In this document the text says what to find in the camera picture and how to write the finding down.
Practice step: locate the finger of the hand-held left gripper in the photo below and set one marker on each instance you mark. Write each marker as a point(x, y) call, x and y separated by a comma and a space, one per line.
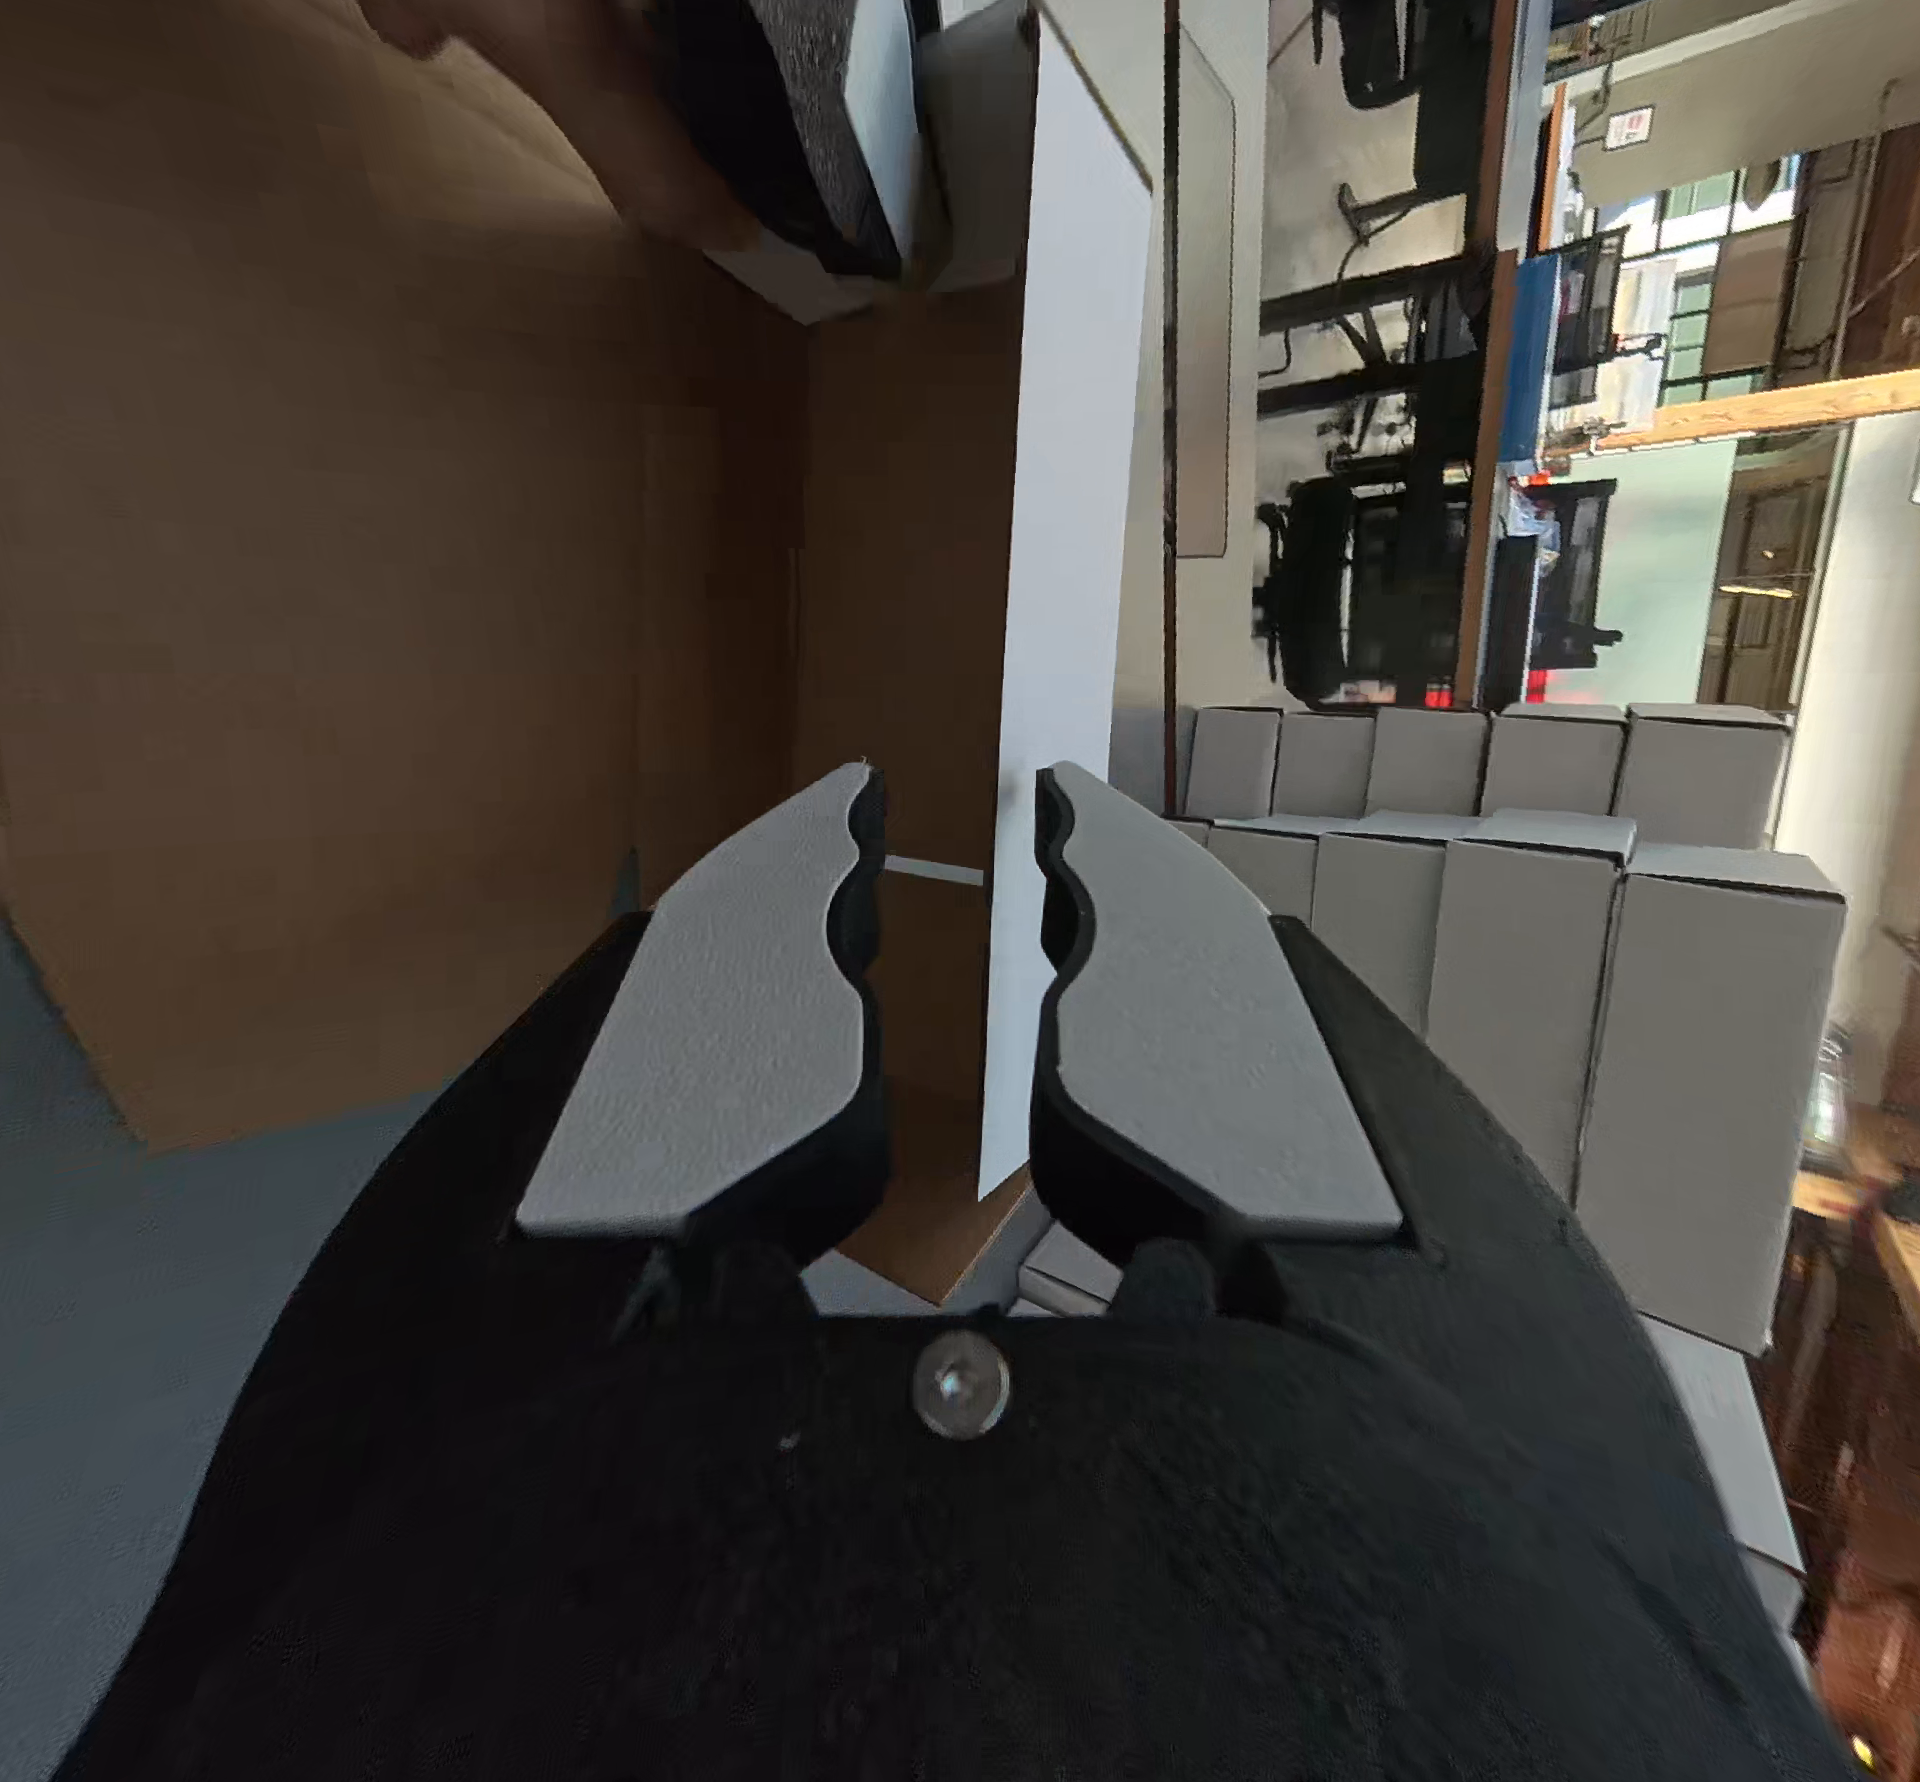
point(885, 102)

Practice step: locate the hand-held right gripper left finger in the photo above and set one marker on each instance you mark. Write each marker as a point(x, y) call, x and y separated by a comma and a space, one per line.
point(720, 1048)

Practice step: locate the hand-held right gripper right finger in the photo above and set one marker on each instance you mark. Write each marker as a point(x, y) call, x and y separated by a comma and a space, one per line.
point(1200, 1063)

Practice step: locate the white cardboard box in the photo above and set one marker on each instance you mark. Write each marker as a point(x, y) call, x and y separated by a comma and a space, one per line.
point(373, 535)

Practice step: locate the blue flat box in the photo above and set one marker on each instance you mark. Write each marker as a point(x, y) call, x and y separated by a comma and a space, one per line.
point(1533, 357)

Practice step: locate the person's left hand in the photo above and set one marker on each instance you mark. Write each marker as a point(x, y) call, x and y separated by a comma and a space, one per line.
point(599, 56)

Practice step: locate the stack of white boxes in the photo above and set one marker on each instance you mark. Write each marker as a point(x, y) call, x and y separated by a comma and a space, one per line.
point(1517, 940)

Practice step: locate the long black device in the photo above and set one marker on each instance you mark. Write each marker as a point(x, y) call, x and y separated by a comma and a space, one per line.
point(1567, 568)

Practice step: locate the small white sign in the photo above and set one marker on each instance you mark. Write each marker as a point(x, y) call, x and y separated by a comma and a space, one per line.
point(1629, 127)

